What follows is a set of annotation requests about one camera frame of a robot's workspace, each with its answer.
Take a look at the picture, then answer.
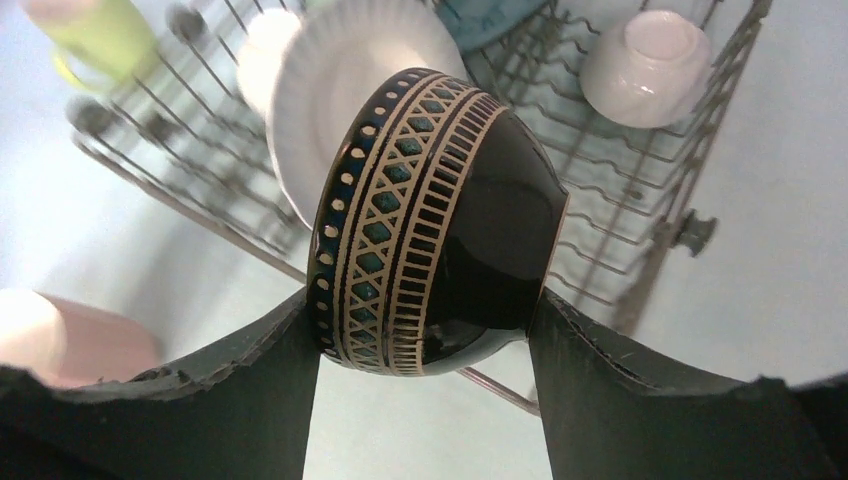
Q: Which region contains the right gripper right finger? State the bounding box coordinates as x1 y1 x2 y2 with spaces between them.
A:
529 291 847 479

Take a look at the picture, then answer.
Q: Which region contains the pink mug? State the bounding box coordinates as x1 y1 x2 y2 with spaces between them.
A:
1 288 163 389

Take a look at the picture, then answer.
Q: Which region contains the white ceramic bowl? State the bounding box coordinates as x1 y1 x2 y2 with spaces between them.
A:
236 8 301 120

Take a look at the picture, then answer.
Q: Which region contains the teal square plate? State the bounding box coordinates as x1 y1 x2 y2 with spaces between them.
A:
435 0 546 54

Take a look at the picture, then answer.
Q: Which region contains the pink white bowl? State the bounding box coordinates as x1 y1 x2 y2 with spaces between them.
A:
579 10 712 129

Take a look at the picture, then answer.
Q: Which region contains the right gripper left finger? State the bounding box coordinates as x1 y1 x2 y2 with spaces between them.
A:
1 291 320 479

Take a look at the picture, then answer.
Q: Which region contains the white scalloped plate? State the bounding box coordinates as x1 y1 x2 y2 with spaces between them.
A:
266 1 467 226

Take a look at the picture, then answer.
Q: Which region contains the yellow green mug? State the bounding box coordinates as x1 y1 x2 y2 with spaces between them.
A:
20 0 158 91

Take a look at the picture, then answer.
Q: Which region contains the brown rimmed tan bowl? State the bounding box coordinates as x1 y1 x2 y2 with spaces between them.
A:
306 68 570 377

